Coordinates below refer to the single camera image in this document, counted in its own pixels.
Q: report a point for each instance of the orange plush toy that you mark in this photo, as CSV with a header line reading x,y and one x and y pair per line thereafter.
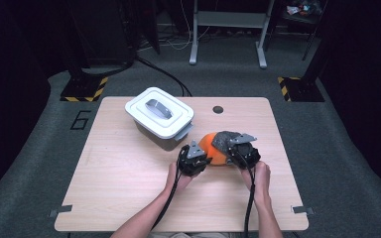
x,y
208,145

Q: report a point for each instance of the grey tape strip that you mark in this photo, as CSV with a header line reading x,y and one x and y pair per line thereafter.
x,y
61,209
303,209

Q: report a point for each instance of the black table grommet hole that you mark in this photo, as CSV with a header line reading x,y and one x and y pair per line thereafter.
x,y
218,109

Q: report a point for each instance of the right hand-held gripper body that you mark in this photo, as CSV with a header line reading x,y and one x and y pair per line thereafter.
x,y
246,157

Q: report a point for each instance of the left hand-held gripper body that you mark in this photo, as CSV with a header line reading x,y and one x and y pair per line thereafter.
x,y
190,165

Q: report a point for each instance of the white desk frame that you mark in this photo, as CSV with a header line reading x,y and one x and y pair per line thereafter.
x,y
231,19

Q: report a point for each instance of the black stand base striped edge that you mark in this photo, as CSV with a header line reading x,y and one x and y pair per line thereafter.
x,y
302,91
82,89

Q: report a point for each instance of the person's left hand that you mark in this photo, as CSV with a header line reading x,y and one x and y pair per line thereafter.
x,y
182,181

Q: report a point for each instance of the person's right hand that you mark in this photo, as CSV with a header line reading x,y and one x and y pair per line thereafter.
x,y
261,181

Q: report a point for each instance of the grey cloth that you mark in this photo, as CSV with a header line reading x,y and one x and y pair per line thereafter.
x,y
223,140

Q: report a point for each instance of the grey clear storage box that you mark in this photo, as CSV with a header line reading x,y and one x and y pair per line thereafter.
x,y
152,139

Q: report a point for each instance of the black cabinet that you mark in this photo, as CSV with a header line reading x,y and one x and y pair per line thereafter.
x,y
102,29

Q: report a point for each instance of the colourful clutter on dark shelf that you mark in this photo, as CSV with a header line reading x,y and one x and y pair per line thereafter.
x,y
302,8

